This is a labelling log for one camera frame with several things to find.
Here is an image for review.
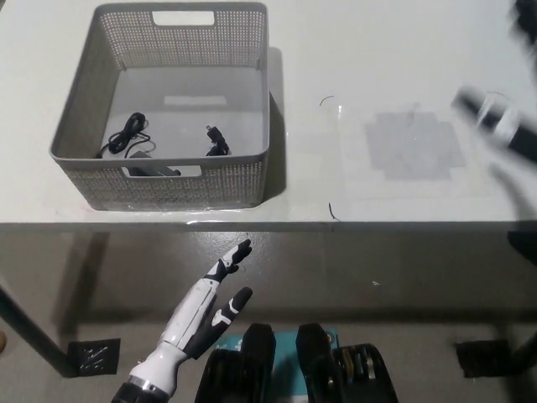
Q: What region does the black and teal robot torso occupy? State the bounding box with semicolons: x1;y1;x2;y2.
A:
195;322;399;403

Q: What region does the black power adapter with cord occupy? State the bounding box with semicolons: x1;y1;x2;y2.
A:
95;112;230;178

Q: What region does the black floor tape patch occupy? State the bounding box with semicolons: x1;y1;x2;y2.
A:
456;339;513;379
66;338;122;376

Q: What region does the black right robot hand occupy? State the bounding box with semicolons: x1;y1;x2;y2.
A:
452;86;521;140

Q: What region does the black table leg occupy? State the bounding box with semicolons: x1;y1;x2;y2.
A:
0;280;71;378

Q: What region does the grey perforated plastic basket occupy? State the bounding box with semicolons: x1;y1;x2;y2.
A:
49;2;272;212

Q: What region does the dark rounded floor object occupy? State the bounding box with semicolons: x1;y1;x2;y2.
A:
506;230;537;268

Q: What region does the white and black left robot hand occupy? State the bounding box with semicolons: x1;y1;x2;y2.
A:
157;238;253;361

